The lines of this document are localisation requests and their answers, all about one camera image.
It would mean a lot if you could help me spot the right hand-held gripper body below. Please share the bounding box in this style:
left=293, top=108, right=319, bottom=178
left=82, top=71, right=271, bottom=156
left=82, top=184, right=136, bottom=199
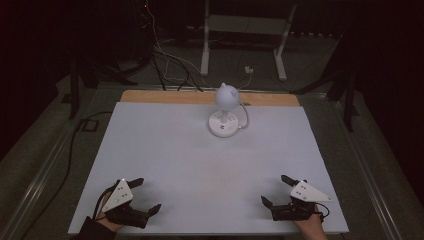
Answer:
left=271, top=179, right=333, bottom=222

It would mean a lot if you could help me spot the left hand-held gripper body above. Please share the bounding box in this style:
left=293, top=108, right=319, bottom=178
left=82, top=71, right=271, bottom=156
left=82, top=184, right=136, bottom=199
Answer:
left=101, top=178, right=150, bottom=230

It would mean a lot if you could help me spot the person's left hand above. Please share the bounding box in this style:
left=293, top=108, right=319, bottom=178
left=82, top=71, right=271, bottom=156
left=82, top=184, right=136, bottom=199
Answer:
left=95, top=192, right=125, bottom=233

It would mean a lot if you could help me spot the person's right hand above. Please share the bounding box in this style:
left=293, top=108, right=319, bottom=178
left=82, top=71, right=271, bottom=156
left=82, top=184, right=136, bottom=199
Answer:
left=293, top=203, right=330, bottom=240

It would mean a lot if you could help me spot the white table sheet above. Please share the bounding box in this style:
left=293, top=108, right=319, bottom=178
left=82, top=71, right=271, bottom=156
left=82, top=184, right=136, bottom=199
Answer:
left=67, top=101, right=350, bottom=236

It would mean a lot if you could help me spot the wooden table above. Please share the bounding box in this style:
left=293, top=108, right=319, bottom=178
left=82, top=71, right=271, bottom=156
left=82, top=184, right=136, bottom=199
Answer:
left=119, top=89, right=301, bottom=108

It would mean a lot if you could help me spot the white desk lamp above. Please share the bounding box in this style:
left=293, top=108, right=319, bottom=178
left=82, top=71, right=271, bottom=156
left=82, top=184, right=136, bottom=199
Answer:
left=207, top=82, right=242, bottom=138

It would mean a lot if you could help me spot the black tripod stand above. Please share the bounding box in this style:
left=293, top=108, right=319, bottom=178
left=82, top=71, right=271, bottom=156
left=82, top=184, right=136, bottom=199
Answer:
left=289, top=63, right=361, bottom=133
left=67, top=54, right=139, bottom=120

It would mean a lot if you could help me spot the white metal stand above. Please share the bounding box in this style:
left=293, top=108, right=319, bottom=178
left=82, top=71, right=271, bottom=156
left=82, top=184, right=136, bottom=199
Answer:
left=199, top=0, right=298, bottom=82

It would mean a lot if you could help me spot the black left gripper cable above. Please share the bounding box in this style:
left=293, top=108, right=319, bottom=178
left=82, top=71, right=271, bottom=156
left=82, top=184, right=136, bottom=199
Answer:
left=92, top=187, right=116, bottom=221

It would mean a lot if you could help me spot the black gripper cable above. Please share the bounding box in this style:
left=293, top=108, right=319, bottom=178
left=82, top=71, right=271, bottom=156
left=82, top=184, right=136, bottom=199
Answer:
left=92, top=187, right=116, bottom=221
left=315, top=201, right=331, bottom=224

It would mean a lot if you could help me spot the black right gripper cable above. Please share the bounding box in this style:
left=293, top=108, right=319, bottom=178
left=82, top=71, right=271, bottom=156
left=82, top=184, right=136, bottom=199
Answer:
left=315, top=201, right=331, bottom=224

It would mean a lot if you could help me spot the long black floor cable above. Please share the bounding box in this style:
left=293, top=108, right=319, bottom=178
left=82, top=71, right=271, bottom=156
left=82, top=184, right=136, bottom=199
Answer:
left=19, top=110, right=114, bottom=240

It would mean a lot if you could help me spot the metal floor rail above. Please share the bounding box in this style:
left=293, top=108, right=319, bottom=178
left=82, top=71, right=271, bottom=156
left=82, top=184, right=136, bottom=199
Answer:
left=331, top=99, right=406, bottom=240
left=0, top=128, right=79, bottom=240

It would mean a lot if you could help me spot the black rectangular floor frame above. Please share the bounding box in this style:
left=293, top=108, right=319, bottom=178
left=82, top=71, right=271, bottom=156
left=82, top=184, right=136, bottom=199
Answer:
left=77, top=118, right=100, bottom=133

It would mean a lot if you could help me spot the white lamp cable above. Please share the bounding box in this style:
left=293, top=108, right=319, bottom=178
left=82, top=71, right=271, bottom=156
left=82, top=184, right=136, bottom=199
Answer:
left=237, top=103, right=251, bottom=130

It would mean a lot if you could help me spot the black floor cables bundle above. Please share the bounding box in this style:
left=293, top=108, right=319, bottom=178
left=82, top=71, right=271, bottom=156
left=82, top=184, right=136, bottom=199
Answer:
left=149, top=46, right=205, bottom=93

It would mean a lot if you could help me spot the white floor cable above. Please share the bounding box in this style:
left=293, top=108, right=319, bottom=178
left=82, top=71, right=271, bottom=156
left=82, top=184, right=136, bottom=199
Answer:
left=145, top=2, right=216, bottom=90

